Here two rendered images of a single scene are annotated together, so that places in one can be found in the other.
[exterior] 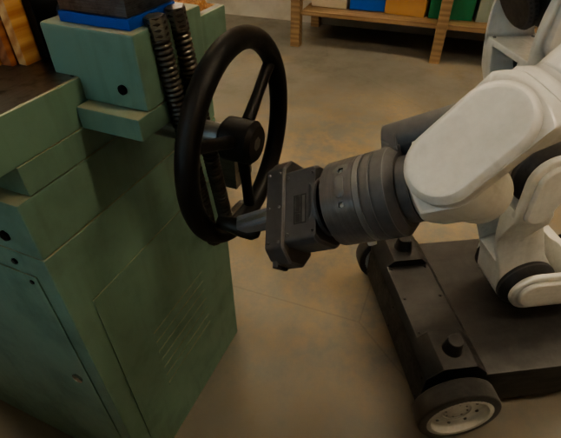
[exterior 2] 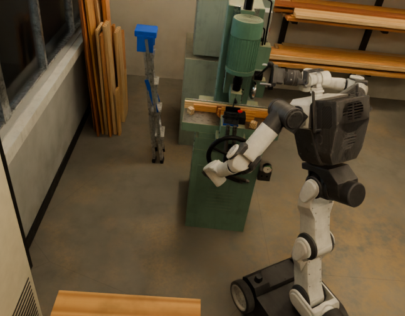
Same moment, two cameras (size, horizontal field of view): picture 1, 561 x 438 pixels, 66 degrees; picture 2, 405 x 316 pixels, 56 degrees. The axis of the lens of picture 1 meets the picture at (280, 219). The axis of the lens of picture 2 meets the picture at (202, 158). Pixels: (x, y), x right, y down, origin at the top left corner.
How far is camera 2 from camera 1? 185 cm
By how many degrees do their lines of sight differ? 50
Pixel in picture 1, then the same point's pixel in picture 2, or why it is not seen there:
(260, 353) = (237, 241)
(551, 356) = not seen: outside the picture
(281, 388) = (227, 251)
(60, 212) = (202, 143)
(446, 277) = not seen: hidden behind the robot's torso
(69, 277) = (196, 155)
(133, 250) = not seen: hidden behind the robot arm
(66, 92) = (215, 126)
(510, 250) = (297, 273)
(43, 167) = (203, 135)
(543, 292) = (296, 301)
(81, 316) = (194, 165)
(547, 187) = (296, 245)
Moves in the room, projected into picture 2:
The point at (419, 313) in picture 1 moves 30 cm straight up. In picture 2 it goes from (271, 271) to (281, 239)
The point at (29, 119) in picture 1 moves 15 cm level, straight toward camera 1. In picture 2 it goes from (205, 126) to (190, 136)
